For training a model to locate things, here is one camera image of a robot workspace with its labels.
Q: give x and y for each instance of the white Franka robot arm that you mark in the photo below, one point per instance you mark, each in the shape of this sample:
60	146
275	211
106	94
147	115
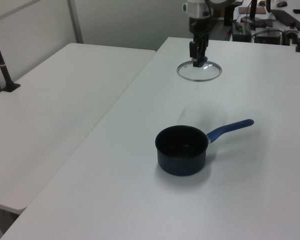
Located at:
200	8

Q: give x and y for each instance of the dark electronics box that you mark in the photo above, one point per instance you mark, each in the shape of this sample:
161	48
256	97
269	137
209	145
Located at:
241	31

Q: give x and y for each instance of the glass lid with blue knob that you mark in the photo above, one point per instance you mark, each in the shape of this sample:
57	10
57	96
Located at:
205	73

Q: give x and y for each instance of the black camera pole with white band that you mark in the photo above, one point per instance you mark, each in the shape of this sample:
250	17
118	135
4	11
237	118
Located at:
1	67

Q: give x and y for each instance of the black control box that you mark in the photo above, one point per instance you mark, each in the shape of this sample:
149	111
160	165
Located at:
268	37

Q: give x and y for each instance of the grey computer mouse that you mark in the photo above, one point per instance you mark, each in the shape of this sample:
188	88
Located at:
282	3

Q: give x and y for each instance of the thin black stand pole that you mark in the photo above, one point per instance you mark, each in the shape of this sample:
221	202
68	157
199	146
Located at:
252	10

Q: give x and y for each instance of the white side table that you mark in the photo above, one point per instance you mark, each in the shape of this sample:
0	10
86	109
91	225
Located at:
52	112

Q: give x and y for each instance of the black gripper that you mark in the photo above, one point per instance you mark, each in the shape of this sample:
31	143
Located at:
200	27

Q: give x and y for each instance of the black keyboard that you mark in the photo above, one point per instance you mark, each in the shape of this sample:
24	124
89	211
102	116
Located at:
287	18

